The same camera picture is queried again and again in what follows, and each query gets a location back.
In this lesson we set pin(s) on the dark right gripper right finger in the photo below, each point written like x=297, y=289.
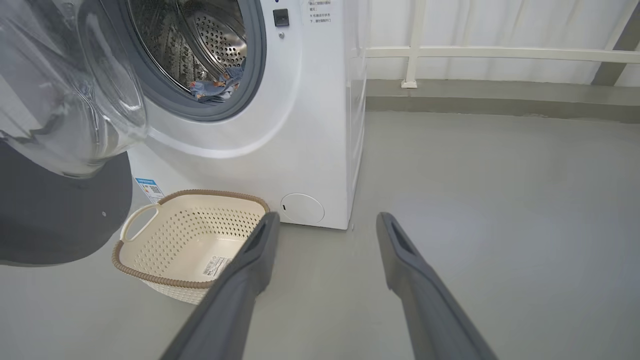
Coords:
x=425, y=310

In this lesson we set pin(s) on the white front-load washing machine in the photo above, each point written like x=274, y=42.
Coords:
x=300, y=125

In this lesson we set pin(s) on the white barcode basket label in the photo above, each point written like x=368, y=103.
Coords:
x=216, y=266

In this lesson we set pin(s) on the white metal railing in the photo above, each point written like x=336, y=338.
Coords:
x=500, y=52

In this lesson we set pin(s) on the white perforated brown-rimmed laundry basket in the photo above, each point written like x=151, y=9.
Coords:
x=190, y=235

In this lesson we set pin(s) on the blue energy label sticker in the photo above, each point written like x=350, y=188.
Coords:
x=150, y=189

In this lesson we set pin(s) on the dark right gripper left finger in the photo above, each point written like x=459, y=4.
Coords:
x=235, y=305

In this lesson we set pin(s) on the blue cartoon print garment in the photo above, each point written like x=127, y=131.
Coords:
x=215, y=90

